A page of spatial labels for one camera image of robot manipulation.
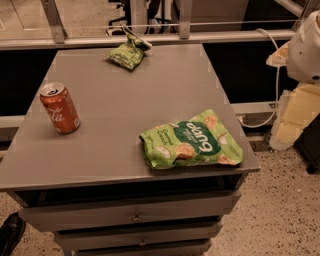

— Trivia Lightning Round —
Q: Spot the bottom grey drawer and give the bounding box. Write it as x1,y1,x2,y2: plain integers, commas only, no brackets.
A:
76,239,211,256

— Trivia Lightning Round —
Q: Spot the white cable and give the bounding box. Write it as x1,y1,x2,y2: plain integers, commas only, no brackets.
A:
237,27,282,129

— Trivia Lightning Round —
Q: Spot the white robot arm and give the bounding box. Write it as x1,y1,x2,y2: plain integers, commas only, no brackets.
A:
287,10,320,84

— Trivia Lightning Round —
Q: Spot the green rice chip bag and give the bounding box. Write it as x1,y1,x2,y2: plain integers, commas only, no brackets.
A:
139,109,243,169

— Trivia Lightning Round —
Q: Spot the black shoe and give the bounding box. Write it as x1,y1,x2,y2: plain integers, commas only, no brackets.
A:
0,212,26,256

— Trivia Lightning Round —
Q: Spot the middle grey drawer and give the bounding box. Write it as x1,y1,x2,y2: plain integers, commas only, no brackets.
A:
55,221,222,250

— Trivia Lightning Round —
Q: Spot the grey drawer cabinet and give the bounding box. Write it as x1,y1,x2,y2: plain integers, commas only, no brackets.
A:
0,43,261,256

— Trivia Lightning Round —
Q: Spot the red cola can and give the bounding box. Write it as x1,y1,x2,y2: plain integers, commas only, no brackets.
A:
40,82,81,134

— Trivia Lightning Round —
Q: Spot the grey metal railing frame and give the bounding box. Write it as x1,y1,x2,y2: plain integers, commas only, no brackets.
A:
0,0,320,52

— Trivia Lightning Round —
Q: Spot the black office chair base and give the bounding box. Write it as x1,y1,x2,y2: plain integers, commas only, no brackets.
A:
106,0,131,36

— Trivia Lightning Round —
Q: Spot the grey drawer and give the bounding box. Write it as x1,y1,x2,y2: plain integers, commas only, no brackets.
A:
19,191,241,232
76,239,211,256
55,221,222,250

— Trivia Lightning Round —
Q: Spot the top grey drawer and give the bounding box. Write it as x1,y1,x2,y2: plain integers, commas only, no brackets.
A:
19,191,241,232

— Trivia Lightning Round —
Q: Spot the small crumpled green snack bag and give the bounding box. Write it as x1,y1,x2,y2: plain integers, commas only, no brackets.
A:
107,26,152,71

